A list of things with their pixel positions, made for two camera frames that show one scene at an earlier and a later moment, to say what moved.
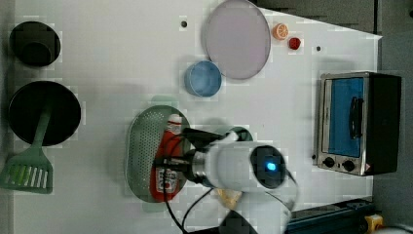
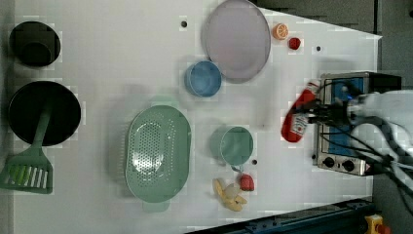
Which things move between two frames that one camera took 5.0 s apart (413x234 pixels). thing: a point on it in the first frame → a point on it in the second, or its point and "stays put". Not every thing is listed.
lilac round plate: (237, 37) stays put
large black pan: (28, 104) stays put
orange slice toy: (280, 31) stays put
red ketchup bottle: (165, 182) → (294, 123)
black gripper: (199, 139) → (324, 113)
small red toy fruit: (294, 43) stays put
